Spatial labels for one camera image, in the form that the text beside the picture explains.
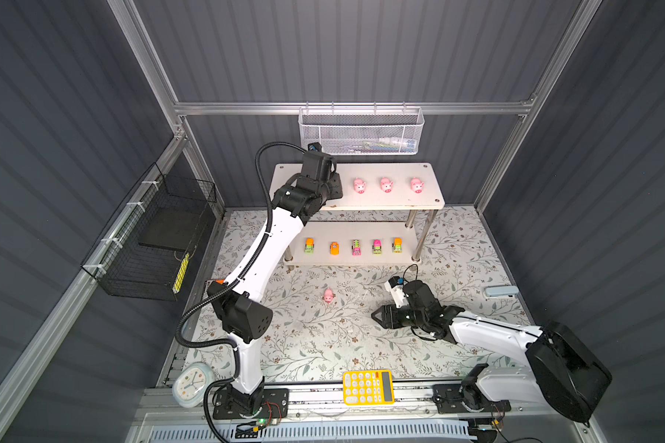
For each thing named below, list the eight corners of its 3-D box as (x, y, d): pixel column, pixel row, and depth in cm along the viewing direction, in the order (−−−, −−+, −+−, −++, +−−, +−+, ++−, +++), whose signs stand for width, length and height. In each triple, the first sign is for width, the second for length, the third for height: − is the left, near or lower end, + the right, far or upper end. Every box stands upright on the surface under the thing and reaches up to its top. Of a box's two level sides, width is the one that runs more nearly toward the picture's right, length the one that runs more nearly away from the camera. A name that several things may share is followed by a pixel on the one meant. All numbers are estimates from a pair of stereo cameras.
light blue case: (484, 299, 95) (488, 294, 93) (481, 290, 98) (485, 285, 95) (516, 299, 95) (521, 294, 93) (512, 290, 98) (517, 285, 95)
